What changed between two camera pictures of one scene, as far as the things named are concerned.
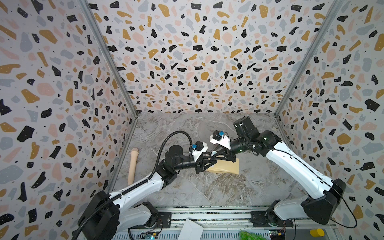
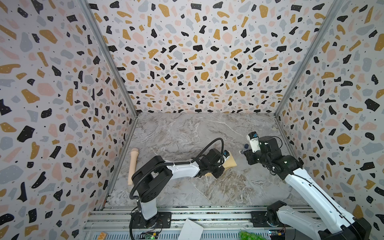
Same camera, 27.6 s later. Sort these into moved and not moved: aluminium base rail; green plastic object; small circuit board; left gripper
Moved: left gripper
Not moved: green plastic object; small circuit board; aluminium base rail
